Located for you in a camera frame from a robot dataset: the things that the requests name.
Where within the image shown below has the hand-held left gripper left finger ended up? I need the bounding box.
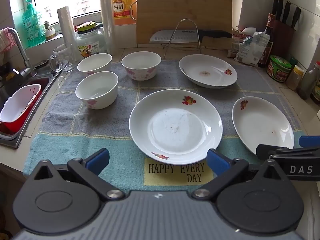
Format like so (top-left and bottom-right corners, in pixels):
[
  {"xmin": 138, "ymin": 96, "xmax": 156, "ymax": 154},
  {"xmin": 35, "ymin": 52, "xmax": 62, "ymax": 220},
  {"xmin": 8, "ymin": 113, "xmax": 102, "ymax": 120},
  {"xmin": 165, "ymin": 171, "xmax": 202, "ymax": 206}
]
[{"xmin": 32, "ymin": 148, "xmax": 125, "ymax": 201}]

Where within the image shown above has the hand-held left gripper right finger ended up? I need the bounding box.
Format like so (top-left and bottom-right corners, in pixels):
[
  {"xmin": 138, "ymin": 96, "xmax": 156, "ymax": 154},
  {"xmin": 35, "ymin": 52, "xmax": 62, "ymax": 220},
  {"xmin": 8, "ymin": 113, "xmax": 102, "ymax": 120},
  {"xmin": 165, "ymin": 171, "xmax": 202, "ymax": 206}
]
[{"xmin": 192, "ymin": 149, "xmax": 288, "ymax": 202}]

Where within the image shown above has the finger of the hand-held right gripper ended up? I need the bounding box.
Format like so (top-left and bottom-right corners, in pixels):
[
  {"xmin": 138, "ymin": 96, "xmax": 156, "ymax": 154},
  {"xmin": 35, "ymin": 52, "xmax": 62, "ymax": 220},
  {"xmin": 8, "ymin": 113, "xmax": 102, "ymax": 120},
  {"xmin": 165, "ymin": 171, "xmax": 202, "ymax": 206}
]
[
  {"xmin": 256, "ymin": 144, "xmax": 320, "ymax": 160},
  {"xmin": 299, "ymin": 135, "xmax": 320, "ymax": 148}
]

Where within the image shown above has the white plate with red speck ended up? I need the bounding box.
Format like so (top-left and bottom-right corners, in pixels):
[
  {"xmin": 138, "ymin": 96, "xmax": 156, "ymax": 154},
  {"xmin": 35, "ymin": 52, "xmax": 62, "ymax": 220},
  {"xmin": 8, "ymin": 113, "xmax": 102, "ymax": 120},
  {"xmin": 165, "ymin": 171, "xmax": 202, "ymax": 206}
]
[{"xmin": 232, "ymin": 97, "xmax": 295, "ymax": 157}]

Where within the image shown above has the white plate with speckled stains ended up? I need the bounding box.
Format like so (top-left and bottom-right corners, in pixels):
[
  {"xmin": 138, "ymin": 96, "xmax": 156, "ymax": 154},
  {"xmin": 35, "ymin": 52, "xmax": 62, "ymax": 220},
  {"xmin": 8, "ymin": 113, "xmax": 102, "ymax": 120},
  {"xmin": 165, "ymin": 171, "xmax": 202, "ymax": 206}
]
[{"xmin": 129, "ymin": 89, "xmax": 223, "ymax": 165}]

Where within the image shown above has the white bowl with pink flowers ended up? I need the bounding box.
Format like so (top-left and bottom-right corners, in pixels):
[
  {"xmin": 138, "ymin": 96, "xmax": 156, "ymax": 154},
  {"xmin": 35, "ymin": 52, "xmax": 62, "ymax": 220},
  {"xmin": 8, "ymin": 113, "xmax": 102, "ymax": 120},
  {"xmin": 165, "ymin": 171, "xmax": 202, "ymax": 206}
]
[
  {"xmin": 75, "ymin": 71, "xmax": 119, "ymax": 110},
  {"xmin": 77, "ymin": 53, "xmax": 112, "ymax": 76},
  {"xmin": 121, "ymin": 51, "xmax": 162, "ymax": 81}
]

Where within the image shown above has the white plate with brown stain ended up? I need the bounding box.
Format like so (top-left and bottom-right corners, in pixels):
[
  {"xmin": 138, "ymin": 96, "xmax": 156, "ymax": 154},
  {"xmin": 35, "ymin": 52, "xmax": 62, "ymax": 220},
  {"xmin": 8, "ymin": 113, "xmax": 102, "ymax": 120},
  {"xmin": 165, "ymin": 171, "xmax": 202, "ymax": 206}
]
[{"xmin": 179, "ymin": 54, "xmax": 238, "ymax": 89}]

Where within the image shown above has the glass bottle with gold cap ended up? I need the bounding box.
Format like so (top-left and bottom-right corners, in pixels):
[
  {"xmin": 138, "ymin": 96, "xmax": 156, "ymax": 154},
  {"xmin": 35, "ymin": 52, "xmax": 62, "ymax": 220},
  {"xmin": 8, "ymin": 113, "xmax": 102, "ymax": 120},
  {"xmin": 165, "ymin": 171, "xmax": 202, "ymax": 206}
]
[{"xmin": 310, "ymin": 77, "xmax": 320, "ymax": 106}]

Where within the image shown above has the glass bottle with red cap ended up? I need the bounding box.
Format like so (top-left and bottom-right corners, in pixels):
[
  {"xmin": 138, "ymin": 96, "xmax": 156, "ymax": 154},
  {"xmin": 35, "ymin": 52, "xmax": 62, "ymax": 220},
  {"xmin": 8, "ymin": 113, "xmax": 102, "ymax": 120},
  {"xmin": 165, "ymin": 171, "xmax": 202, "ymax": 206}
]
[{"xmin": 297, "ymin": 61, "xmax": 320, "ymax": 100}]

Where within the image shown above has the yellow-lid spice jar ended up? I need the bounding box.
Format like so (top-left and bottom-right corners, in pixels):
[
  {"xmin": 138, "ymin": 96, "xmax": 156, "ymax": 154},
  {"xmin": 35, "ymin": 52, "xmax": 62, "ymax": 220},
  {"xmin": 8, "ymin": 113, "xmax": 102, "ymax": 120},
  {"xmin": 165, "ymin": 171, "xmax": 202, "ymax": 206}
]
[{"xmin": 286, "ymin": 65, "xmax": 305, "ymax": 91}]

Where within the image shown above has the grey blue checked towel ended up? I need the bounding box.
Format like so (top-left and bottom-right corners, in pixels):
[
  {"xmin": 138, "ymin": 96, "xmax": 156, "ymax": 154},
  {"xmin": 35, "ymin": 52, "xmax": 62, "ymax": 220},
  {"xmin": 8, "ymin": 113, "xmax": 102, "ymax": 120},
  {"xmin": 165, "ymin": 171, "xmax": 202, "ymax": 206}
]
[{"xmin": 23, "ymin": 59, "xmax": 307, "ymax": 193}]

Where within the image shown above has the green-lid sauce jar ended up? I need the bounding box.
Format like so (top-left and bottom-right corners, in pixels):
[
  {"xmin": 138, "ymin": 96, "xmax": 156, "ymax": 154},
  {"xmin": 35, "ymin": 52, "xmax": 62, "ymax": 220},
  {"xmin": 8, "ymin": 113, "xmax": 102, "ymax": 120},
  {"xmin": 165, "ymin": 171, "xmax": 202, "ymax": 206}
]
[{"xmin": 266, "ymin": 55, "xmax": 293, "ymax": 84}]

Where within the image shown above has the red basin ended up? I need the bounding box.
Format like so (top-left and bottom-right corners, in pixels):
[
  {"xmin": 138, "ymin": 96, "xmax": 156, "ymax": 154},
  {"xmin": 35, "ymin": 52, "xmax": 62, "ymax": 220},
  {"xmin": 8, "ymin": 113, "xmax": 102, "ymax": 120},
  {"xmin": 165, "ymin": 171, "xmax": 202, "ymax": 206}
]
[{"xmin": 0, "ymin": 77, "xmax": 50, "ymax": 140}]

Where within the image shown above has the white strainer basket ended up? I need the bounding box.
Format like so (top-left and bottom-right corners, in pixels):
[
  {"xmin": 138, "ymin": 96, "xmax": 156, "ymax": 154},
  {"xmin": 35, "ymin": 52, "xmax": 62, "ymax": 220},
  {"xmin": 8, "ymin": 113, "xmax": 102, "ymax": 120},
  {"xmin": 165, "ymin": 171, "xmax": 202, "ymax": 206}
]
[{"xmin": 0, "ymin": 84, "xmax": 42, "ymax": 128}]

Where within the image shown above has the white blue food packet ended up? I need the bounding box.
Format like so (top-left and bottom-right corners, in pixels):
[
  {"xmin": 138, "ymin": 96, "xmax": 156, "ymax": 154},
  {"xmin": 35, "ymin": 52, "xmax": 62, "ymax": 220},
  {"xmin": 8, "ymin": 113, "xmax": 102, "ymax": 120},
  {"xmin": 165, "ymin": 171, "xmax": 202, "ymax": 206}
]
[{"xmin": 234, "ymin": 32, "xmax": 271, "ymax": 66}]

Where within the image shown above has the dark soy sauce bottle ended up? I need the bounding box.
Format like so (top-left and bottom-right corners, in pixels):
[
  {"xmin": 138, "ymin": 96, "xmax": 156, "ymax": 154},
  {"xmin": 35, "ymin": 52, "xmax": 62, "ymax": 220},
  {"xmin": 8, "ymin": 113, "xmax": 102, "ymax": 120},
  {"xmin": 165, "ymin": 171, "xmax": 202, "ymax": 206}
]
[{"xmin": 258, "ymin": 13, "xmax": 275, "ymax": 68}]

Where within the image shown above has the clear glass mug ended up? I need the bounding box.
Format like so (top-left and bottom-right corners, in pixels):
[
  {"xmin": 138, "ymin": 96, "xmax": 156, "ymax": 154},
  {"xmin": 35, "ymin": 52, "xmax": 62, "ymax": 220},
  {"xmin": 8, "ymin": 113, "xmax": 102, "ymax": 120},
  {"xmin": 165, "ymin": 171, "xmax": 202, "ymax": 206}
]
[{"xmin": 49, "ymin": 44, "xmax": 76, "ymax": 74}]

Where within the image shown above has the dark red knife block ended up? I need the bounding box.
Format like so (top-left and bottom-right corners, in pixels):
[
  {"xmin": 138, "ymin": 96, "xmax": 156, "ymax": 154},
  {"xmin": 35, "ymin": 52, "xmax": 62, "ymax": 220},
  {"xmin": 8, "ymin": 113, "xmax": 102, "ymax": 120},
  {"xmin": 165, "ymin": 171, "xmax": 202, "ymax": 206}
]
[{"xmin": 271, "ymin": 19, "xmax": 297, "ymax": 56}]

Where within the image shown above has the orange white food packet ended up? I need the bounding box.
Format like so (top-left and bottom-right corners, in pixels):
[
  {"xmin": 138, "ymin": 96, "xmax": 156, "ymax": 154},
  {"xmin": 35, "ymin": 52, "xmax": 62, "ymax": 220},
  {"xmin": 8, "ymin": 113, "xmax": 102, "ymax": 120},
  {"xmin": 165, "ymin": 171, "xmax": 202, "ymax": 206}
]
[{"xmin": 228, "ymin": 27, "xmax": 256, "ymax": 58}]

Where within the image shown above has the steel sink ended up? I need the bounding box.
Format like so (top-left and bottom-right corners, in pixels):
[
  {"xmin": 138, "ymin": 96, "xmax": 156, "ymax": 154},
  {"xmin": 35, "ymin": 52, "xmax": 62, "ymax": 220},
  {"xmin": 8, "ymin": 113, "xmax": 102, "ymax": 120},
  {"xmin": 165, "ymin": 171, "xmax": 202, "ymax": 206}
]
[{"xmin": 0, "ymin": 66, "xmax": 63, "ymax": 149}]

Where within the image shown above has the glass jar with yellow-green lid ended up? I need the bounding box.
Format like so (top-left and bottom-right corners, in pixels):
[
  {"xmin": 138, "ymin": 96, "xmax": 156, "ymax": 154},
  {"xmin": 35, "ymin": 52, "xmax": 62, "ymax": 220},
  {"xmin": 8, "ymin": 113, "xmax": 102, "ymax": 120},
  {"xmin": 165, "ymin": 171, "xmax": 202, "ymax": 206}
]
[{"xmin": 75, "ymin": 22, "xmax": 106, "ymax": 55}]

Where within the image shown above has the short plastic bag roll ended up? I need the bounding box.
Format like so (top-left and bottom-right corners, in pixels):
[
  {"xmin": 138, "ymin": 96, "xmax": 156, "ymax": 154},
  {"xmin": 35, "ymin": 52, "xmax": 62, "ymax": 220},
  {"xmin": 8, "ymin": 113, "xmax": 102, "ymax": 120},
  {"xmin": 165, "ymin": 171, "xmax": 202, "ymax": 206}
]
[{"xmin": 57, "ymin": 6, "xmax": 78, "ymax": 63}]

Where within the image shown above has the metal faucet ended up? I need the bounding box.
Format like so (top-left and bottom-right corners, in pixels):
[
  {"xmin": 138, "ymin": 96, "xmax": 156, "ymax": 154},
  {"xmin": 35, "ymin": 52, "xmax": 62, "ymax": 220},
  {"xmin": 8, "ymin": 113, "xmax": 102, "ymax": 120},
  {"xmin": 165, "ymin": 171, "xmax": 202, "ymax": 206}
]
[{"xmin": 7, "ymin": 28, "xmax": 38, "ymax": 78}]

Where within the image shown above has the small potted plant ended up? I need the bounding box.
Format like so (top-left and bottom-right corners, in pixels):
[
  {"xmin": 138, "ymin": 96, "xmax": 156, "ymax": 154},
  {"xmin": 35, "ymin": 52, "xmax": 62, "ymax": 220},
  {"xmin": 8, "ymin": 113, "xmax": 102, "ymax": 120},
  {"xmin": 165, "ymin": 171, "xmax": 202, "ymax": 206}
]
[{"xmin": 43, "ymin": 21, "xmax": 57, "ymax": 41}]

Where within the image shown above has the tall plastic wrap roll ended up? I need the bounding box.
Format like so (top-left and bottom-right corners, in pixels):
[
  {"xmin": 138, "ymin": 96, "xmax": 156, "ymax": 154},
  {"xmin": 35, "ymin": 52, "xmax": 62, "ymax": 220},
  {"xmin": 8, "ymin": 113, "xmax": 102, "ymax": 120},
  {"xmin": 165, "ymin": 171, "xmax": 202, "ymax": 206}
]
[{"xmin": 99, "ymin": 0, "xmax": 116, "ymax": 56}]

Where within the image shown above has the green dish soap bottle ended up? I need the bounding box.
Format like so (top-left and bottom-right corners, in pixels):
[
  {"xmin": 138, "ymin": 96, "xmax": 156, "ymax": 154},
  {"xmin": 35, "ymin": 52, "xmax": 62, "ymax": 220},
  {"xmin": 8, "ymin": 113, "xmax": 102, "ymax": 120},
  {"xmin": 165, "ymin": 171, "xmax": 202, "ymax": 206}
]
[{"xmin": 22, "ymin": 0, "xmax": 46, "ymax": 48}]

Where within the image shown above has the pink cloth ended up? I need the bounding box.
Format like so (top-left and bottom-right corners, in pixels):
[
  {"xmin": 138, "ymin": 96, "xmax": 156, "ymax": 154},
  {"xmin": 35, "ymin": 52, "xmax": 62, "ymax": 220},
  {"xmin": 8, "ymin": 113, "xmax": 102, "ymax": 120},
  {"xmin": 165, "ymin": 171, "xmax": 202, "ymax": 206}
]
[{"xmin": 0, "ymin": 29, "xmax": 17, "ymax": 53}]

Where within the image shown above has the orange cooking wine bottle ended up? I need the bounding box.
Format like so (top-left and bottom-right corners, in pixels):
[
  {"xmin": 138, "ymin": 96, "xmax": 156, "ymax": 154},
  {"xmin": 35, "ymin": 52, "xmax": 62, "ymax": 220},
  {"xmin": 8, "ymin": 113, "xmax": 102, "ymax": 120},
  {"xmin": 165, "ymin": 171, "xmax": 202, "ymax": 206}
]
[{"xmin": 111, "ymin": 0, "xmax": 139, "ymax": 26}]

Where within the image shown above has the wooden cutting board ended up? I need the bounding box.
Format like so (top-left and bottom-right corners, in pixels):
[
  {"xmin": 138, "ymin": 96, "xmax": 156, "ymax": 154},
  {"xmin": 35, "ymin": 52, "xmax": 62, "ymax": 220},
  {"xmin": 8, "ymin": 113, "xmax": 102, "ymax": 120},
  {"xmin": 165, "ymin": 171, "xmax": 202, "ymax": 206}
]
[{"xmin": 136, "ymin": 0, "xmax": 233, "ymax": 52}]

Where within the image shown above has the kitchen knife with black handle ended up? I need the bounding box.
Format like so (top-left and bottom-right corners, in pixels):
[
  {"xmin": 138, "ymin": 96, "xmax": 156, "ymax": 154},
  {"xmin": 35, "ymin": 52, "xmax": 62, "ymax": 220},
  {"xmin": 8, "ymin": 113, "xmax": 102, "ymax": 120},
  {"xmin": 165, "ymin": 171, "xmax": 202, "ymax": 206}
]
[{"xmin": 149, "ymin": 29, "xmax": 232, "ymax": 44}]

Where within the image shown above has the metal wire rack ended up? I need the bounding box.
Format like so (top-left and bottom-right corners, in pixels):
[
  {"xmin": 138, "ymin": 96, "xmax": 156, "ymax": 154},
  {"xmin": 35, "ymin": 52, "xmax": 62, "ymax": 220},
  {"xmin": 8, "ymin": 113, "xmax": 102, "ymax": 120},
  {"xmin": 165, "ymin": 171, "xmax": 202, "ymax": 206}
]
[{"xmin": 160, "ymin": 19, "xmax": 208, "ymax": 60}]

